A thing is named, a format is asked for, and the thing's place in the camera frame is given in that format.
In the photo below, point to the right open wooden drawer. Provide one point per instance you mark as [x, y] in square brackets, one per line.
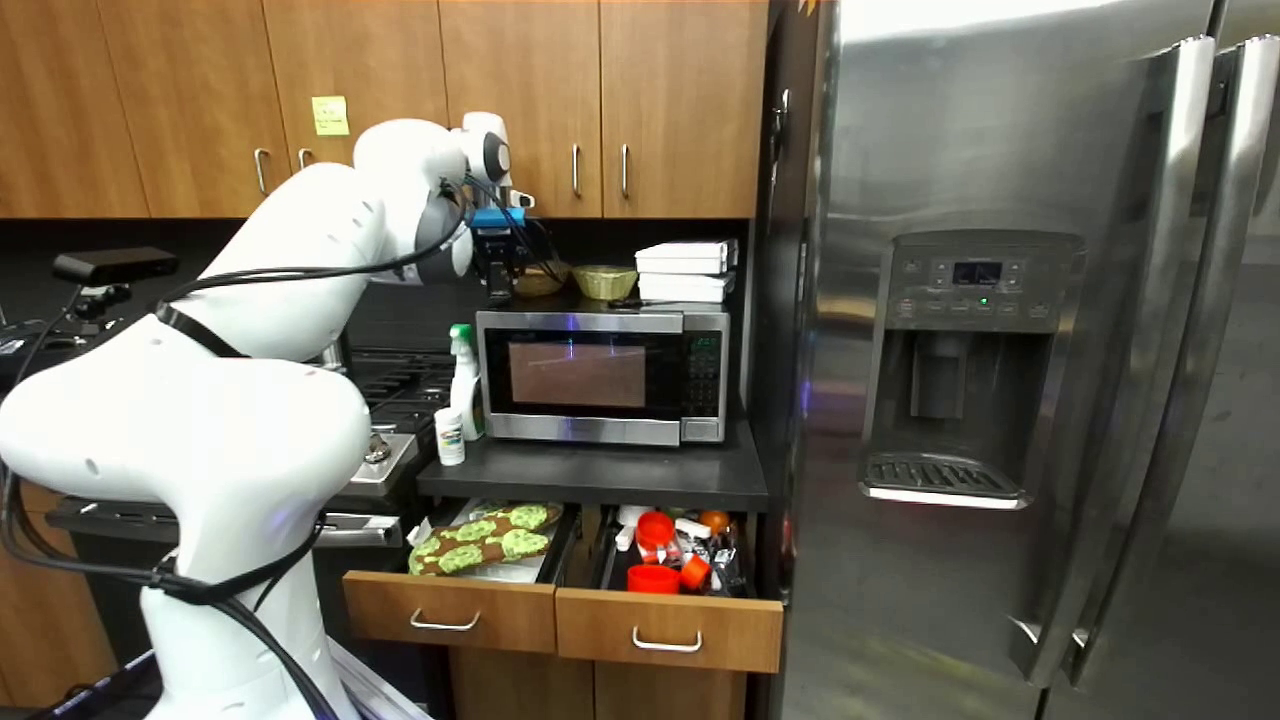
[682, 609]

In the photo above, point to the stainless steel refrigerator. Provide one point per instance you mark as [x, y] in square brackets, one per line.
[1018, 358]

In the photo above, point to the open wooden drawer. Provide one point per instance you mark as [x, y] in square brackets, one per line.
[500, 607]
[682, 609]

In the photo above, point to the red cup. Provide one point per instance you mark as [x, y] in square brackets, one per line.
[654, 534]

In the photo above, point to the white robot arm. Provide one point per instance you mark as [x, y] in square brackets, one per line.
[222, 409]

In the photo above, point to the upper wooden cabinets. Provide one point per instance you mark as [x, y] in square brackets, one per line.
[188, 111]

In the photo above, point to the yellow sticky note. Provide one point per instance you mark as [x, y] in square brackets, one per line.
[330, 116]

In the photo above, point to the green patterned oven mitt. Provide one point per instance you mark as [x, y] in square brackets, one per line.
[483, 534]

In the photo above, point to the stainless steel microwave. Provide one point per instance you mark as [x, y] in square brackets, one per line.
[635, 376]

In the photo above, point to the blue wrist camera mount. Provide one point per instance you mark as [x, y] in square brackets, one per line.
[498, 222]

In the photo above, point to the green wicker bowl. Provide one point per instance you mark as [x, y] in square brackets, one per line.
[601, 283]

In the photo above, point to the white green spray bottle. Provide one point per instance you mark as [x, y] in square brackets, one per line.
[466, 376]

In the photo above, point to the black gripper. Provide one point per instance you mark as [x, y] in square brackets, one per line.
[500, 263]

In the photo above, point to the brown wicker bowl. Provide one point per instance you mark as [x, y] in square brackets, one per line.
[532, 283]

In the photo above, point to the small white bottle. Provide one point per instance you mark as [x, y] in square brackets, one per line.
[448, 436]

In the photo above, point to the dark kitchen countertop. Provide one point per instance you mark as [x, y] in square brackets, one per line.
[576, 472]

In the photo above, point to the left open wooden drawer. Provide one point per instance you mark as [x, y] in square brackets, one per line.
[500, 607]

